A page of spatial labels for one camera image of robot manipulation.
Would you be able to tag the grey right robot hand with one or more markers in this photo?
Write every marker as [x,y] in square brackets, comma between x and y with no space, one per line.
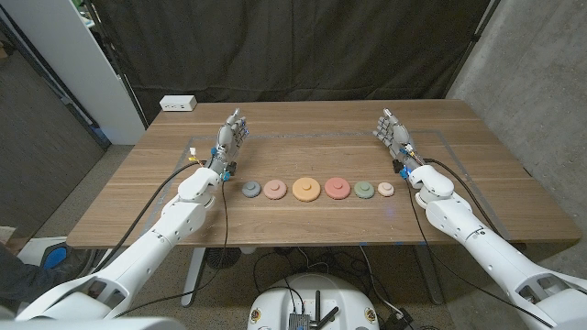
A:
[398,137]

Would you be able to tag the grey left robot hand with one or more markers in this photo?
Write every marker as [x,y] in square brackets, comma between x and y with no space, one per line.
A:
[225,142]

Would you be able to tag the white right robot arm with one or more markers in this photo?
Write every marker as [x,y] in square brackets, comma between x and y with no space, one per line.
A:
[486,256]

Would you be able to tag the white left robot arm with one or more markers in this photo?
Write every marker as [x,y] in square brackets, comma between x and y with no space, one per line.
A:
[142,256]

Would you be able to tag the white power strip box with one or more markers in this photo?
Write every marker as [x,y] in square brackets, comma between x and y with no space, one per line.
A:
[178,103]

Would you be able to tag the round black floor fan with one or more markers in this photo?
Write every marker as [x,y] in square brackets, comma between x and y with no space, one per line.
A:
[223,257]

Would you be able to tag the black curtain backdrop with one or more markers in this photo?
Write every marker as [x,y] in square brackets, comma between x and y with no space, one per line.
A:
[293,46]

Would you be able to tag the white table leg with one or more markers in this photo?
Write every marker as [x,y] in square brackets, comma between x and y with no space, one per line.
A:
[195,275]

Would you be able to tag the grey table leg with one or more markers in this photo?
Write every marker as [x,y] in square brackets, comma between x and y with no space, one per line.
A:
[428,275]

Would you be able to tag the white robot torso base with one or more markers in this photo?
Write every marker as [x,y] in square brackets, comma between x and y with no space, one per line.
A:
[270,302]

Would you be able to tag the black power adapter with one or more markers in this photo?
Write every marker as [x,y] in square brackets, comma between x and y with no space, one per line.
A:
[396,319]

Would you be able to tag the black antenna electronics module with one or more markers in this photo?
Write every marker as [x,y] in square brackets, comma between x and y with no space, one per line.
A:
[300,321]

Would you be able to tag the person in dark clothes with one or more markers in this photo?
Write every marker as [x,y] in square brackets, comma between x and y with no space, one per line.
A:
[18,279]

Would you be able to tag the white wall panel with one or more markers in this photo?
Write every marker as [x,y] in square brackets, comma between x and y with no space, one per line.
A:
[69,55]

